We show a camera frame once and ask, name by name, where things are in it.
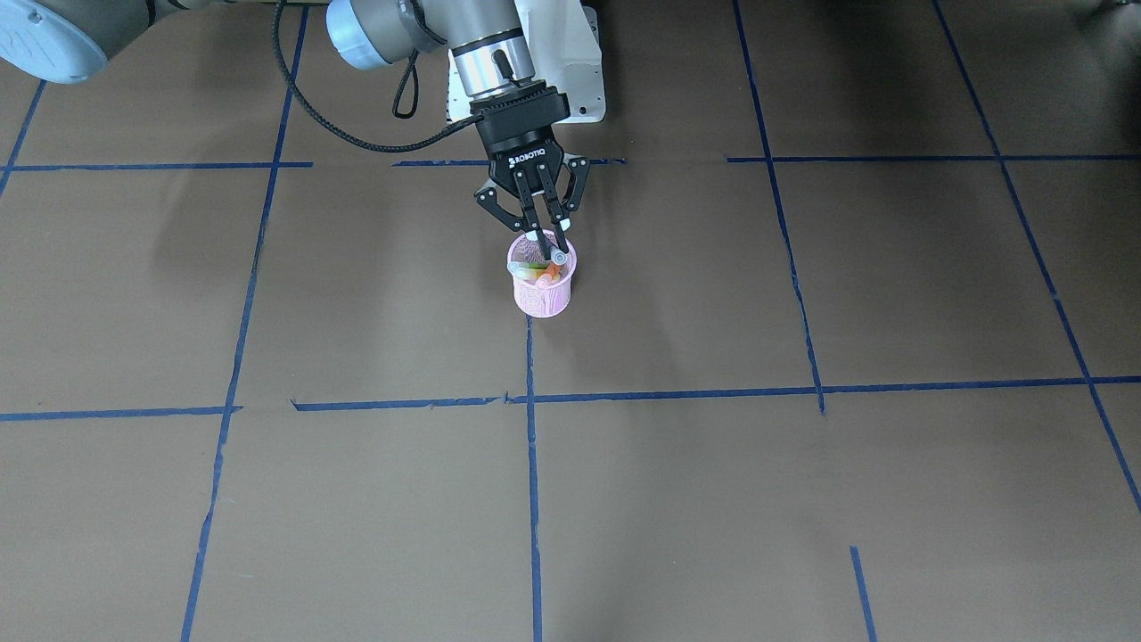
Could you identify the purple marker pen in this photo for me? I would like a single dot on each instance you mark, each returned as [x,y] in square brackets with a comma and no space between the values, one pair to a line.
[541,250]

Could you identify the pink mesh pen holder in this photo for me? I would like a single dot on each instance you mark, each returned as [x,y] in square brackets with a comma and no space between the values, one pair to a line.
[538,302]

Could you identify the orange marker pen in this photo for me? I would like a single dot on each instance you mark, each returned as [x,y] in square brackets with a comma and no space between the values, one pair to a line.
[549,276]

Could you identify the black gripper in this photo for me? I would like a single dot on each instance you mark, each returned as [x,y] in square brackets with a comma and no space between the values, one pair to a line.
[524,152]

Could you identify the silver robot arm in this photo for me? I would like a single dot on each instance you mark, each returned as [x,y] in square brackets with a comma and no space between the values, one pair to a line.
[68,42]

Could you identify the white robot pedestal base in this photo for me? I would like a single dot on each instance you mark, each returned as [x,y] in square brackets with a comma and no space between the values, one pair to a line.
[556,43]

